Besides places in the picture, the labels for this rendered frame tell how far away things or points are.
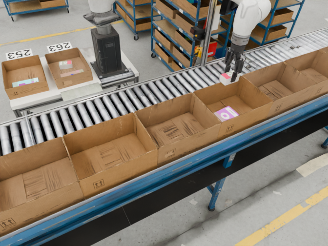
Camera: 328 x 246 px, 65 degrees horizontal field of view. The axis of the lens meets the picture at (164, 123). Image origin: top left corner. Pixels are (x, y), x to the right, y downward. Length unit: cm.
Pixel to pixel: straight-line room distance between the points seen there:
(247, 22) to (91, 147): 103
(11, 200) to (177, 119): 98
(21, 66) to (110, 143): 125
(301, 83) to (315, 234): 122
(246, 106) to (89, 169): 108
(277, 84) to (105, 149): 134
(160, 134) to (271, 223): 129
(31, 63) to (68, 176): 131
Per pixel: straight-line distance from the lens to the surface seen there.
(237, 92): 187
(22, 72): 244
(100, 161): 143
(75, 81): 216
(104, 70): 221
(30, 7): 538
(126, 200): 141
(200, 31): 222
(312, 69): 243
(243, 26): 138
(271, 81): 212
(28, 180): 149
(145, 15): 424
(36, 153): 143
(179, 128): 157
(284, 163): 280
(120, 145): 148
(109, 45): 212
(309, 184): 277
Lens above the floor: 204
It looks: 46 degrees down
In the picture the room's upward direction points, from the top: 3 degrees clockwise
